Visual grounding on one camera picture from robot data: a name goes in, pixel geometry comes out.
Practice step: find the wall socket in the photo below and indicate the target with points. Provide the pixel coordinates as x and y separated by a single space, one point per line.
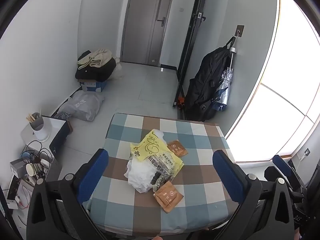
307 152

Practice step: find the white plastic bag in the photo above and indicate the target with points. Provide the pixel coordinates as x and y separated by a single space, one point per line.
139 174

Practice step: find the wall hook plate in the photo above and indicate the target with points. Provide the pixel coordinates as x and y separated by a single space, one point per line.
239 31

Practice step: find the orange sachet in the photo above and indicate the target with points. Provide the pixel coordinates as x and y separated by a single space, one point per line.
177 148
167 196

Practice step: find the bright window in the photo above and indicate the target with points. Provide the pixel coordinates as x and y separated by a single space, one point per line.
285 106

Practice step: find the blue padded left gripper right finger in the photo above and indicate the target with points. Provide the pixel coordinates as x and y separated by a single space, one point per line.
264 207

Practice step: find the beige folded clothes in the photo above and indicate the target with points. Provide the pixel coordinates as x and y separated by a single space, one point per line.
95 59

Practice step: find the black backpack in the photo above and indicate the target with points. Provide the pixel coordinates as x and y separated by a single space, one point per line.
203 88

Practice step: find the grey speckled storage box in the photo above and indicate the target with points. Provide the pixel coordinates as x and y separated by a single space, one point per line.
47 167

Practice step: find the white navy box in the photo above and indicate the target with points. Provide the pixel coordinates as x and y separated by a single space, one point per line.
50 139

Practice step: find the grey plastic parcel bag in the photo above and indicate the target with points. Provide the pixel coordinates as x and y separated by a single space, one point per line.
82 105

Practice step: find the white grey utensil holder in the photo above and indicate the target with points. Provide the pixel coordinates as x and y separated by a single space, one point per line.
38 126

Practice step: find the checkered tablecloth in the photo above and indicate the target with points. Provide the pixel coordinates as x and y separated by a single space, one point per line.
117 207

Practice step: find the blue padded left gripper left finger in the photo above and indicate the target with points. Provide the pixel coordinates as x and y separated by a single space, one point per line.
56 208

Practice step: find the silver folded umbrella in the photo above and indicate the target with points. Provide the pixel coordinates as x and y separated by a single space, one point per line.
223 91

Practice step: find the grey entrance door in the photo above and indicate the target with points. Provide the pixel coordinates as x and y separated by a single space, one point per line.
144 30

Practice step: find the blue white cardboard box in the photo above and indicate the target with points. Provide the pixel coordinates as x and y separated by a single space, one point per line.
92 85

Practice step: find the yellow plastic bag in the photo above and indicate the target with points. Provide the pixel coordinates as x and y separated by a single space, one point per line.
155 150

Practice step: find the black framed glass door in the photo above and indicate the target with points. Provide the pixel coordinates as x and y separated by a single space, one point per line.
196 19

